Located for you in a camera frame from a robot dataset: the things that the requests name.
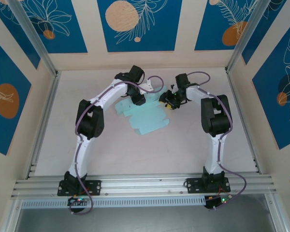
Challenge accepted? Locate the light blue paper box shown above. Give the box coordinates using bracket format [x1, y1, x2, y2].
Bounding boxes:
[115, 83, 170, 136]

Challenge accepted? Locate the small circuit board green LED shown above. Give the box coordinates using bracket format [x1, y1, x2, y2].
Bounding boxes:
[67, 196, 90, 209]
[204, 195, 233, 210]

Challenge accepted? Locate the grey metal sheet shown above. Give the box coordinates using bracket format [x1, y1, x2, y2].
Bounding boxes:
[14, 208, 276, 232]

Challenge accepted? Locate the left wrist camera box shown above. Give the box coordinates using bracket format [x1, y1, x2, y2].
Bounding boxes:
[140, 80, 155, 94]

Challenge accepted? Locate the blue floral wall panel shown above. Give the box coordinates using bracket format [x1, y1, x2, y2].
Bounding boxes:
[97, 0, 183, 53]
[194, 0, 259, 51]
[252, 24, 290, 150]
[241, 0, 290, 65]
[0, 33, 32, 156]
[0, 0, 41, 70]
[18, 0, 88, 54]

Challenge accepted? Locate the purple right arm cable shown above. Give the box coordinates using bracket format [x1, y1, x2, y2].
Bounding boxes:
[185, 71, 247, 210]

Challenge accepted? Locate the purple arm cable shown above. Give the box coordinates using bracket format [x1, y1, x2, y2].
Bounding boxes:
[185, 71, 247, 210]
[69, 75, 165, 216]

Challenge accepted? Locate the aluminium table edge rail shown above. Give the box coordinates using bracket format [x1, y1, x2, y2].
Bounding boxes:
[25, 72, 61, 180]
[226, 70, 261, 175]

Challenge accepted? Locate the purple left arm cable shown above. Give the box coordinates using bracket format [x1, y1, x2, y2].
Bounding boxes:
[69, 75, 165, 216]

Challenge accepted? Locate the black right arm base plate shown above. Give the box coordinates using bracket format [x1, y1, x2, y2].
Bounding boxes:
[185, 177, 232, 194]

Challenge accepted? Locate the long aluminium mounting rail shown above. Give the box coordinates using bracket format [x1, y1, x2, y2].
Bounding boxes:
[11, 174, 277, 199]

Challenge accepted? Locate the aluminium corner post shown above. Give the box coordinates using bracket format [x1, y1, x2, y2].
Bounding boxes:
[226, 0, 268, 73]
[8, 0, 58, 77]

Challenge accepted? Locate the white slotted cable duct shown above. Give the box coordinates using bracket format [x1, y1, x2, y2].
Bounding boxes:
[21, 196, 206, 209]

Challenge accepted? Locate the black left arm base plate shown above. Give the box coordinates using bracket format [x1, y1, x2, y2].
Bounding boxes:
[57, 180, 102, 196]

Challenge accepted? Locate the aluminium frame profile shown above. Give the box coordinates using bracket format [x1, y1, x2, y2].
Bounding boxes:
[264, 193, 290, 232]
[0, 193, 22, 232]

